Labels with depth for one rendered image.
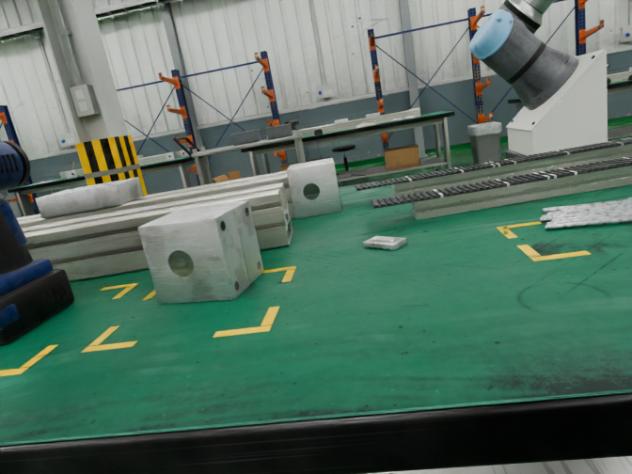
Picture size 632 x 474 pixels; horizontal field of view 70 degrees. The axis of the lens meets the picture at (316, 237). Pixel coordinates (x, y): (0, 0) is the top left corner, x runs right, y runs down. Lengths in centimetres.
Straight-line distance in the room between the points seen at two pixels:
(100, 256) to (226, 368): 44
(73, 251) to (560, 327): 65
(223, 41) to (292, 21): 126
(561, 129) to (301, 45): 748
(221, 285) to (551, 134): 90
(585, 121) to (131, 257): 101
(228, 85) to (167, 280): 824
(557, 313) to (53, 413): 39
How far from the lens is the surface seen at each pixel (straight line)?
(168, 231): 52
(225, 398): 34
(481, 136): 574
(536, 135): 120
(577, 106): 122
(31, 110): 1045
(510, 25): 127
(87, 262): 77
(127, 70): 945
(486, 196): 74
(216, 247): 50
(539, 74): 127
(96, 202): 95
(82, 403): 41
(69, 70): 424
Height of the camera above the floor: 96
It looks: 14 degrees down
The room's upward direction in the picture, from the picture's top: 10 degrees counter-clockwise
